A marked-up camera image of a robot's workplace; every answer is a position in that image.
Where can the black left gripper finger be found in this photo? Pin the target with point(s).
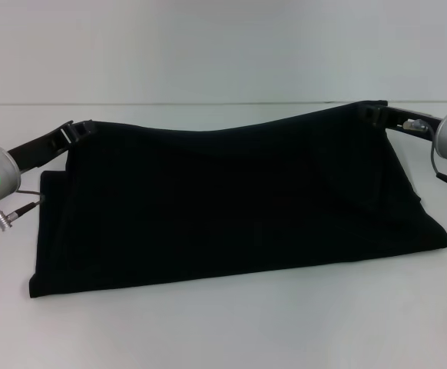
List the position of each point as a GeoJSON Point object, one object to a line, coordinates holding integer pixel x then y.
{"type": "Point", "coordinates": [79, 130]}

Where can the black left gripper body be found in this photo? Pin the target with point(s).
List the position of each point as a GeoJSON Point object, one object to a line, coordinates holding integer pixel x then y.
{"type": "Point", "coordinates": [35, 150]}

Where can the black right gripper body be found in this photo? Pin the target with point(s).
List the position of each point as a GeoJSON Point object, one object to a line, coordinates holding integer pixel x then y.
{"type": "Point", "coordinates": [413, 121]}

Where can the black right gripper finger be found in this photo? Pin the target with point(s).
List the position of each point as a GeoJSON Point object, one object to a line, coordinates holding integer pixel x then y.
{"type": "Point", "coordinates": [375, 113]}

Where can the black shirt with white print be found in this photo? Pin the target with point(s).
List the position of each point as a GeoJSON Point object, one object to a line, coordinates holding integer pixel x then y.
{"type": "Point", "coordinates": [227, 200]}

